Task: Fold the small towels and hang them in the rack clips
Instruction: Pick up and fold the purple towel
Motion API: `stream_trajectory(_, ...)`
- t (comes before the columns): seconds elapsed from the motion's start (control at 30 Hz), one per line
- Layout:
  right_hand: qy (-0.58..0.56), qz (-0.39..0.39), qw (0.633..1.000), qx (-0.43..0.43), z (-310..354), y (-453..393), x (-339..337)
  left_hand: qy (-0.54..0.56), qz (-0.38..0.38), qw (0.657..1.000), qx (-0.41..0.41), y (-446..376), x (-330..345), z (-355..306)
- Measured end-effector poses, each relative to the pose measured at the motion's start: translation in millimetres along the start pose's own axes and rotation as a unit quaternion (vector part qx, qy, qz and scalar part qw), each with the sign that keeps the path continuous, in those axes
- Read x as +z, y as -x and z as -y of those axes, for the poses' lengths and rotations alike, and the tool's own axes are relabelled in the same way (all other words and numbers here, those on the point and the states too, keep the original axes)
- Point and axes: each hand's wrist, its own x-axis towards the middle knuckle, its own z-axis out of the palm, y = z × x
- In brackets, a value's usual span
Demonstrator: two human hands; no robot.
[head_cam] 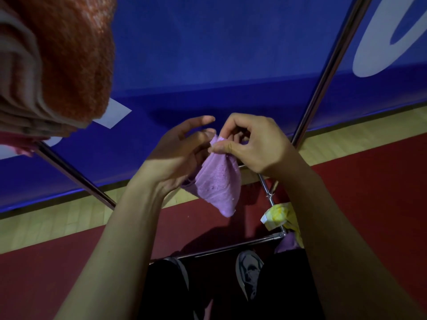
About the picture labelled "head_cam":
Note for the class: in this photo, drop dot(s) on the metal drying rack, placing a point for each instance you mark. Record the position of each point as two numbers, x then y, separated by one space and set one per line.
330 69

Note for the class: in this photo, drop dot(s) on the pink towel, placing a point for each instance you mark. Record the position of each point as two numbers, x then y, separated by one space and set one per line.
16 143

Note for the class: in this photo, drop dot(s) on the person's right forearm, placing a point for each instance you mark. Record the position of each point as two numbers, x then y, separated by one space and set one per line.
357 253

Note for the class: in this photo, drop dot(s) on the person's black trousers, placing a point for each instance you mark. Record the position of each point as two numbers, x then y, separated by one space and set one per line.
287 286

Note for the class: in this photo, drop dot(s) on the person's left forearm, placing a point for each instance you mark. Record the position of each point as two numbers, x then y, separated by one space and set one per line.
110 263

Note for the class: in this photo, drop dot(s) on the person's left grey shoe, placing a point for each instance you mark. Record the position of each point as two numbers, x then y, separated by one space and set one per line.
180 271

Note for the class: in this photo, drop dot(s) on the person's right grey shoe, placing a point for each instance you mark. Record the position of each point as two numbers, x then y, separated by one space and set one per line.
248 271

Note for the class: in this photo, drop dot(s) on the person's right hand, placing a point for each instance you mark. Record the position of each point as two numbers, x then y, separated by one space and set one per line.
263 146

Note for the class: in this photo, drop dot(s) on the yellow white cloth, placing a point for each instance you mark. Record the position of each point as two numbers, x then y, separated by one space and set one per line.
280 216

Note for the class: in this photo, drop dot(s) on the purple towel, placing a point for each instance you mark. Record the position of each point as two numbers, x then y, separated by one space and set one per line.
287 243
220 179

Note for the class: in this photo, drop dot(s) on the orange patterned towel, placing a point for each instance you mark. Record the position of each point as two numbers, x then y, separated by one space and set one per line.
70 59

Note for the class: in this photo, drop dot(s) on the blue banner with white print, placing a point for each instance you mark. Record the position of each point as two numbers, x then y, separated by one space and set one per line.
217 46

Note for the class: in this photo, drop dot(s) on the person's left hand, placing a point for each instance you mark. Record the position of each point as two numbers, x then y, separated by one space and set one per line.
173 156

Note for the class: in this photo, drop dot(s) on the person's grey shoe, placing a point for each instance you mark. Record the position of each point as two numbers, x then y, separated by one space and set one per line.
180 271
248 271

